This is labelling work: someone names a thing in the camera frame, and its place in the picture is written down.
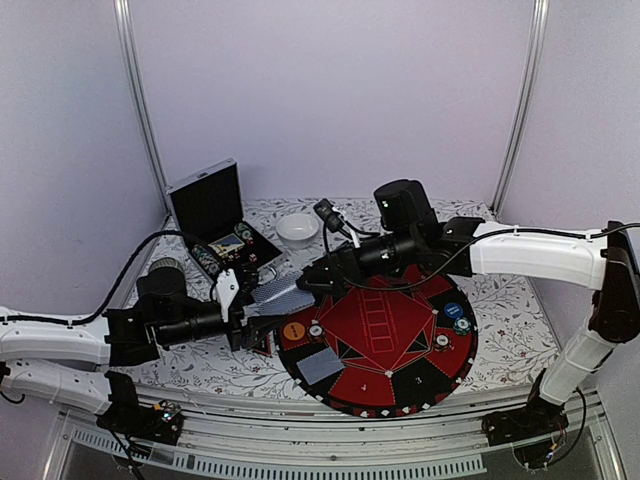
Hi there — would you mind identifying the orange black hundred chip stack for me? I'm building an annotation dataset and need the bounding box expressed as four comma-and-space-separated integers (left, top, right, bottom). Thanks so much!
307, 324, 325, 344

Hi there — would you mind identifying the orange big blind button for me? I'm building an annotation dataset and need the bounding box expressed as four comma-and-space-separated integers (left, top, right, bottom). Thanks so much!
282, 322, 306, 342

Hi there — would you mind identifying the dealt blue playing card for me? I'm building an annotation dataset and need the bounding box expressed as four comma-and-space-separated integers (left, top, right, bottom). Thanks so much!
296, 347, 345, 385

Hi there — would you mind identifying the blue small blind button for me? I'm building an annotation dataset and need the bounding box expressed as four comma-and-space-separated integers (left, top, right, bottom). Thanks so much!
443, 302, 464, 320

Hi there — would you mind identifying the green fifty poker chip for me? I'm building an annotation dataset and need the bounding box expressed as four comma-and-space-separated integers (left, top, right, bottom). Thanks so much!
453, 317, 472, 336

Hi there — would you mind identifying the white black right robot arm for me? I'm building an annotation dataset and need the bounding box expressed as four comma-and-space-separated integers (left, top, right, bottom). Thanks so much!
297, 179, 639, 436

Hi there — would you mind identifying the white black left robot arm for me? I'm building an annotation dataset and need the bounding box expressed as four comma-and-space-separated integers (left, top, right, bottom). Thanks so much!
1, 257, 285, 434

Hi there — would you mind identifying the black triangular all-in button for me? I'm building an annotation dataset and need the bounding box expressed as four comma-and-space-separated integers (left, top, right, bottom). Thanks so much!
252, 341, 272, 357

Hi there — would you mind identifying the white ceramic bowl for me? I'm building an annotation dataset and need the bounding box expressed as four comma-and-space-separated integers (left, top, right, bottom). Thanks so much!
275, 213, 320, 249

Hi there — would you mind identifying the row of poker chips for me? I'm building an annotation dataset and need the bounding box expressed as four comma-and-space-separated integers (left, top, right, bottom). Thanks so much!
191, 245, 220, 277

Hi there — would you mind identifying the round red black poker mat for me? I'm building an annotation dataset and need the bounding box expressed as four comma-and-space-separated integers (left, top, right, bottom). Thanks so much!
274, 266, 478, 419

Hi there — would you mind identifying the boxed playing card deck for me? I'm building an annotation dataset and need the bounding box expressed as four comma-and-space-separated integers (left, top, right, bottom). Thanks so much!
209, 233, 245, 258

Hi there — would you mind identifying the short green chip row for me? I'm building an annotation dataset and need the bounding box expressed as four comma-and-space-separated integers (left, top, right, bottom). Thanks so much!
234, 223, 253, 243

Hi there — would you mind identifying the striped grey cup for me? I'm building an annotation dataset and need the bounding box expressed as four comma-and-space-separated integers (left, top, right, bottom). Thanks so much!
148, 257, 185, 273

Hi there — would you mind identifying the aluminium poker chip case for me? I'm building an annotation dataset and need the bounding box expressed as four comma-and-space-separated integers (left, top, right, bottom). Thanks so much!
166, 158, 284, 280

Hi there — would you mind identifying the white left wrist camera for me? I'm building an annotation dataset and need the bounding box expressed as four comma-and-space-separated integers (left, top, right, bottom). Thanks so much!
214, 265, 259, 323

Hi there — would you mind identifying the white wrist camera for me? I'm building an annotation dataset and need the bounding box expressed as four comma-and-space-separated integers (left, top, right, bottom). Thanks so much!
313, 198, 361, 251
214, 265, 259, 323

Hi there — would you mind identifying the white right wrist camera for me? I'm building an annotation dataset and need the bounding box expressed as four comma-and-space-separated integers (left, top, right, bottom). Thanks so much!
313, 198, 361, 251

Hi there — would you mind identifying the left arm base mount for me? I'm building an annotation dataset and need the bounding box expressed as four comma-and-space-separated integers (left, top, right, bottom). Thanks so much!
96, 371, 184, 446

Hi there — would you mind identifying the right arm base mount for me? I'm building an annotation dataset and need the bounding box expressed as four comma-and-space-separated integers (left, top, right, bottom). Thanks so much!
481, 369, 569, 470

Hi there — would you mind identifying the left aluminium frame post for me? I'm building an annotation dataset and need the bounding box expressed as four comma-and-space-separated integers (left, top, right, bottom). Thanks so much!
113, 0, 166, 196

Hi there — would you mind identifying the aluminium frame post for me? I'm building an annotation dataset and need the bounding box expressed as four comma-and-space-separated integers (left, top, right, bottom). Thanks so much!
490, 0, 550, 217
113, 0, 166, 196

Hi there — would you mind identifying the right aluminium frame post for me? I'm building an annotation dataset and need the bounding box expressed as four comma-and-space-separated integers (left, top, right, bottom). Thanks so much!
490, 0, 550, 217

